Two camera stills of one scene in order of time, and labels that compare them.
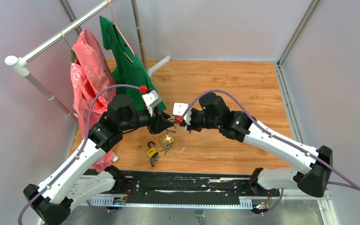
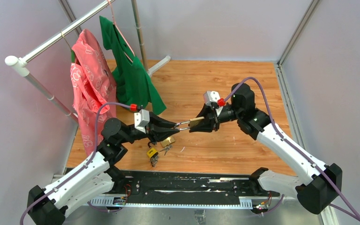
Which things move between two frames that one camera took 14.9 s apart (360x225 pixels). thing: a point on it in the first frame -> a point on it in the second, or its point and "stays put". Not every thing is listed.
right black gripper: (191, 126) -> (207, 124)
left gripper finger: (161, 124) -> (162, 133)
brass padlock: (166, 140) stays put
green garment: (127, 71) stays put
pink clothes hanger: (119, 31) stays put
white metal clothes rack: (18, 63) stays put
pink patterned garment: (90, 74) stays put
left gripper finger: (163, 114) -> (155, 119)
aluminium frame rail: (291, 114) stays put
